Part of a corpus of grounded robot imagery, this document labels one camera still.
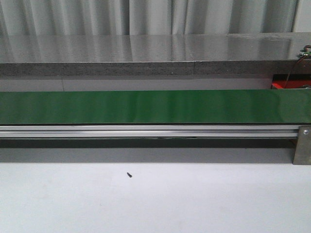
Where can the grey stone counter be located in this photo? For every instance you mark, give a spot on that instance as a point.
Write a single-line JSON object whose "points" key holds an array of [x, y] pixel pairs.
{"points": [[133, 55]]}

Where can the green conveyor belt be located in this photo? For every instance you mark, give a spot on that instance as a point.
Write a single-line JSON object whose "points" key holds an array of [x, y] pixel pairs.
{"points": [[266, 106]]}

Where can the red bin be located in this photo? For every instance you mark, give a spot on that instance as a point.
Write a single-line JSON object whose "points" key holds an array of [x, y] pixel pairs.
{"points": [[294, 81]]}

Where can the green circuit board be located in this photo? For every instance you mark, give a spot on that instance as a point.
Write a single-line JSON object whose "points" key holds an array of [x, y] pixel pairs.
{"points": [[306, 52]]}

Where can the grey curtain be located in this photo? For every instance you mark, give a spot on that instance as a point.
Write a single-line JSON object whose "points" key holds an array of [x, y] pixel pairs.
{"points": [[152, 17]]}

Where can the aluminium conveyor rail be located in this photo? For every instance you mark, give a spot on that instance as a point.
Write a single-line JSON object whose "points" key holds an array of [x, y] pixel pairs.
{"points": [[88, 131]]}

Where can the steel conveyor bracket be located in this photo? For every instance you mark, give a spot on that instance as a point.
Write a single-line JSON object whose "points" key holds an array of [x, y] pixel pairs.
{"points": [[302, 155]]}

